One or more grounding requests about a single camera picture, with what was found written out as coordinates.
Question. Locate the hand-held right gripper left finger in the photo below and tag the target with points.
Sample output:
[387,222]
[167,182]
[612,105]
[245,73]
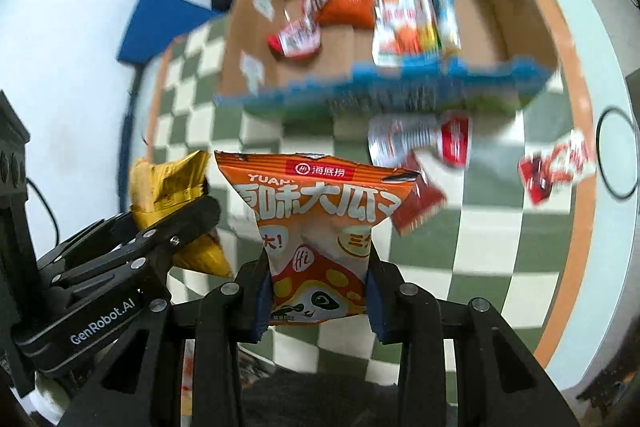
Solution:
[260,302]

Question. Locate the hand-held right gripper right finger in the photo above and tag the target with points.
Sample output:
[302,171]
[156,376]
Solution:
[377,307]

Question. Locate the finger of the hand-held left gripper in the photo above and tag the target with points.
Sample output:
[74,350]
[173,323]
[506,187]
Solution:
[190,222]
[90,238]

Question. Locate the yellow snack packet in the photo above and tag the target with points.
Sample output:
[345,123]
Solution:
[165,187]

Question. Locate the orange panda snack packet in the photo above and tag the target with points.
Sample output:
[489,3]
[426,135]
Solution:
[310,217]

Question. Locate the red white dark snack packet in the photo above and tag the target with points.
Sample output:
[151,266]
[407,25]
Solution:
[300,37]

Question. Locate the cardboard box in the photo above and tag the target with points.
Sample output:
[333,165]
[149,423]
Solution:
[340,49]

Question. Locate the plain orange snack packet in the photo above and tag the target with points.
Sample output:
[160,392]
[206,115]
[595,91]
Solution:
[350,2]

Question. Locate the white green carrot snack packet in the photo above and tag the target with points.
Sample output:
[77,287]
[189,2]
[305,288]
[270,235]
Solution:
[400,32]

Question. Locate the light blue snack packet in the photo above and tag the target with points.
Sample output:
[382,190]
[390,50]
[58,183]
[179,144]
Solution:
[445,7]

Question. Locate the grey fleece garment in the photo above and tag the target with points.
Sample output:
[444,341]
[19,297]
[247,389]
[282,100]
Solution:
[320,402]

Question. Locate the black padded bar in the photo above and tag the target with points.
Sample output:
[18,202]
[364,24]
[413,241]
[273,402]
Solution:
[131,107]

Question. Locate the green cream checkered tablecloth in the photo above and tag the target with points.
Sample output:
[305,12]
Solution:
[500,232]

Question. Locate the white packet with red end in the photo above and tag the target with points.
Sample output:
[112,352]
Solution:
[400,139]

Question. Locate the blue padded board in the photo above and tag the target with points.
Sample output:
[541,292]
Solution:
[160,22]

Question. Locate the red white figure snack packet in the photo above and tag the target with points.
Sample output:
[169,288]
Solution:
[555,167]

